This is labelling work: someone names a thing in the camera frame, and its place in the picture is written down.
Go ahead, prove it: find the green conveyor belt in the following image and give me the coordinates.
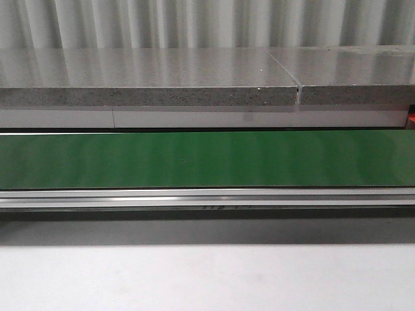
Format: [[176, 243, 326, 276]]
[[1, 130, 414, 190]]

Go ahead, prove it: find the aluminium conveyor frame rail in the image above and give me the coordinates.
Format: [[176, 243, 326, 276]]
[[1, 187, 414, 221]]

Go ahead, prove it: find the orange object at right edge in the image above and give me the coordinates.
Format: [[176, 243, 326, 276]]
[[406, 105, 415, 130]]

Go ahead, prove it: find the grey speckled stone counter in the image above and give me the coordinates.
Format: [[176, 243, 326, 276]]
[[0, 45, 415, 130]]

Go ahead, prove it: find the grey pleated curtain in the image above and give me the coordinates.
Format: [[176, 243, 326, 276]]
[[1, 1, 414, 49]]

